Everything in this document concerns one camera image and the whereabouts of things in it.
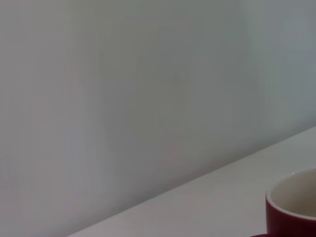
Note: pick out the red ceramic mug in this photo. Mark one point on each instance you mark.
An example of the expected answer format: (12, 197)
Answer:
(284, 222)

